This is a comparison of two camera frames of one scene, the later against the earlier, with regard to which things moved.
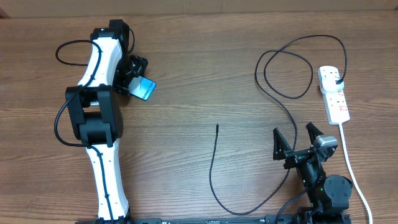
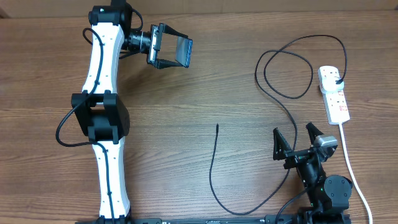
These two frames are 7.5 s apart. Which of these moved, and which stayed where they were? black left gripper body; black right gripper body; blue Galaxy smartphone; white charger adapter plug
Moved: blue Galaxy smartphone; black left gripper body
Stayed: white charger adapter plug; black right gripper body
